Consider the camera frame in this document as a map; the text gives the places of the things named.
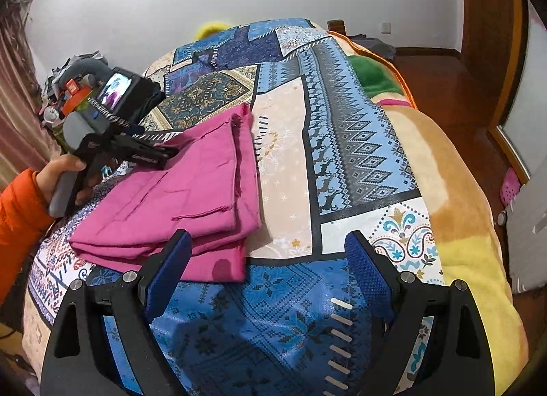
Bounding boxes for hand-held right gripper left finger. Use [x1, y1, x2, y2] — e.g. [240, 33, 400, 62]
[40, 229, 193, 396]

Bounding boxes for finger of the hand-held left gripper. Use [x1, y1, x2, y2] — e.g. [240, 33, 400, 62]
[128, 130, 184, 146]
[115, 142, 179, 168]

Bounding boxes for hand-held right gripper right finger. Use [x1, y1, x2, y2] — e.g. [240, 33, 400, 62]
[344, 230, 496, 396]

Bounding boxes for pink pants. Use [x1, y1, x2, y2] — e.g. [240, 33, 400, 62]
[68, 102, 262, 283]

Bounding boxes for person's left hand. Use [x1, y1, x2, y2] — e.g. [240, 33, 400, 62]
[34, 156, 92, 211]

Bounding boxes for orange box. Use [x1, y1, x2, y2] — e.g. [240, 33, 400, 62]
[62, 81, 92, 117]

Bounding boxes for pile of clothes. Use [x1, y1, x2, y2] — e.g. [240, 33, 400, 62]
[40, 52, 107, 123]

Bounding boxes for grey neck pillow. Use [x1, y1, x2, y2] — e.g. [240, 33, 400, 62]
[60, 60, 109, 85]

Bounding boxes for brown striped curtain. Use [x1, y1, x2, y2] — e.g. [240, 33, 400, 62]
[0, 0, 63, 183]

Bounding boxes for yellow foam tube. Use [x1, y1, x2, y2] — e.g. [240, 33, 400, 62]
[194, 22, 227, 40]

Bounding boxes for orange yellow fleece blanket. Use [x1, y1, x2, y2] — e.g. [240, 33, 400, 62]
[327, 30, 524, 384]

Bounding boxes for patchwork printed blanket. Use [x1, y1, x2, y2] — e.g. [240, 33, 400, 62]
[21, 17, 447, 396]

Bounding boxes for white bedside cabinet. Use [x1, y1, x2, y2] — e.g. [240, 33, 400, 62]
[498, 174, 547, 294]

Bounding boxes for pink slipper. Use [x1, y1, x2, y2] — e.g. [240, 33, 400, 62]
[500, 167, 522, 206]

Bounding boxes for brown wooden door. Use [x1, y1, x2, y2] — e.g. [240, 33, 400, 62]
[459, 0, 524, 81]

